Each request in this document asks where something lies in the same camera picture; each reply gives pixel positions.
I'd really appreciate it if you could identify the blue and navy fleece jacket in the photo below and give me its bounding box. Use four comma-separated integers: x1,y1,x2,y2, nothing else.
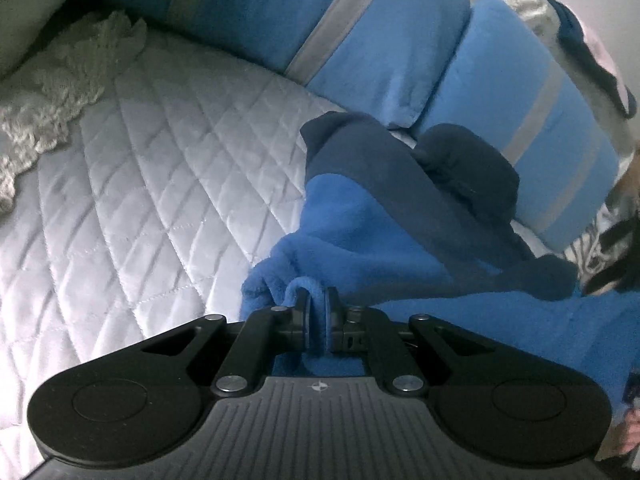
240,110,640,456

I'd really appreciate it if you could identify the white lace cloth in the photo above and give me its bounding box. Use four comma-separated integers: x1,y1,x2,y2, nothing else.
0,10,149,211

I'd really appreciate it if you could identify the grey velvet cloth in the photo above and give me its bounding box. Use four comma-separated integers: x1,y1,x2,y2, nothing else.
510,0,640,161

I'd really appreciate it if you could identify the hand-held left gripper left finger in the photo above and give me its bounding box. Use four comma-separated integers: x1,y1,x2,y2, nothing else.
140,287,316,396

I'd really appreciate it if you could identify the brown furry cloth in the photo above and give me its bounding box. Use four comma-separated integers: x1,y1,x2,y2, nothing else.
612,145,640,207

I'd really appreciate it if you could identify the white quilted bedspread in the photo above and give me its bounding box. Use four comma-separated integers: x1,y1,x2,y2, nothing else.
0,25,568,466

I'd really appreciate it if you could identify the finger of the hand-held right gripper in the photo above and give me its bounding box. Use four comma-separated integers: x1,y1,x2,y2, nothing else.
584,212,640,297

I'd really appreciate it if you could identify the black and white patterned cloth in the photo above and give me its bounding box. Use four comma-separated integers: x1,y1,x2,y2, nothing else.
567,195,640,283

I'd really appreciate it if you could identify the navy and pink garment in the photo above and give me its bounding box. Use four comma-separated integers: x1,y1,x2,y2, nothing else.
514,0,640,118

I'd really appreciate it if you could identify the blue pillow with grey stripes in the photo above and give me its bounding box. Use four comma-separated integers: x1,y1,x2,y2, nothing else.
84,0,472,130
414,0,622,252

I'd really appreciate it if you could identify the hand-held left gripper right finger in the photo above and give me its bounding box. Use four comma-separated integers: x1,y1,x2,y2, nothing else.
324,287,497,395

